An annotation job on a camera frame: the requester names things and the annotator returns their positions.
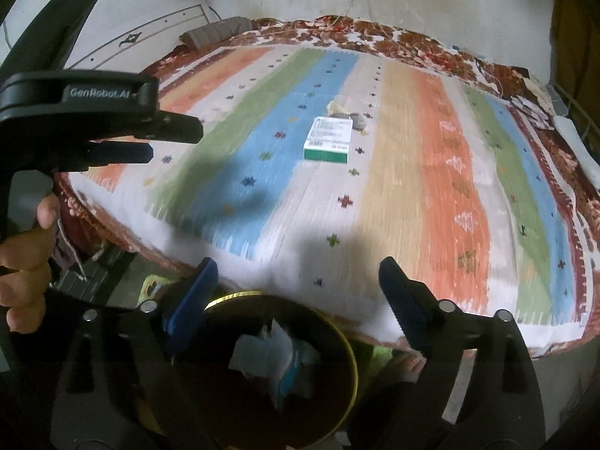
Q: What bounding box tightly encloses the red floral blanket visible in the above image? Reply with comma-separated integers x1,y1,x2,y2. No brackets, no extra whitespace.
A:
51,14,600,362

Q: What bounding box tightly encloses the white and green medicine box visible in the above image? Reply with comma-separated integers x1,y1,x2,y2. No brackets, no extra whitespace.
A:
303,116,354,164

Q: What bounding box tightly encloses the yellow garment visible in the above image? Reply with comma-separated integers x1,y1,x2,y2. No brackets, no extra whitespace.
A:
550,0,600,99

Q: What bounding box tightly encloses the dark gold-rimmed trash bin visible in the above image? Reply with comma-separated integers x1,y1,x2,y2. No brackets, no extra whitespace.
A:
136,291,359,450

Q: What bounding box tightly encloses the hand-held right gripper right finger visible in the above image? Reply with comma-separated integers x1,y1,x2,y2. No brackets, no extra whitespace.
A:
378,256,547,450

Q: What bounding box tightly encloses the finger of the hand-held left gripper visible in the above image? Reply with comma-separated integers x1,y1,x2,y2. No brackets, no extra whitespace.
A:
135,111,204,145
87,143,155,166

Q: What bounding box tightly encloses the striped colourful blanket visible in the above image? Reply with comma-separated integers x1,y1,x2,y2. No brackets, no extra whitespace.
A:
68,42,600,357

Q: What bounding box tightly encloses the person's left hand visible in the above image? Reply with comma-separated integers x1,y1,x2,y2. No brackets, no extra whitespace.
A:
0,194,61,333

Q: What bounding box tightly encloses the white tissue pack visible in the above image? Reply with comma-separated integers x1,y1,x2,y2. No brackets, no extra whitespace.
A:
229,321,294,408

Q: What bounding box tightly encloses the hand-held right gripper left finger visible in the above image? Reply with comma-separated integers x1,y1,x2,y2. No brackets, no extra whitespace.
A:
49,257,221,450

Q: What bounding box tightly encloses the thin white cord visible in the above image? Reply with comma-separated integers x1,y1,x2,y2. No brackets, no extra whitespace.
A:
347,0,390,38

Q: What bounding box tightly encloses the patterned white cloth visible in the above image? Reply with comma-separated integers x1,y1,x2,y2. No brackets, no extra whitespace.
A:
508,94,556,129

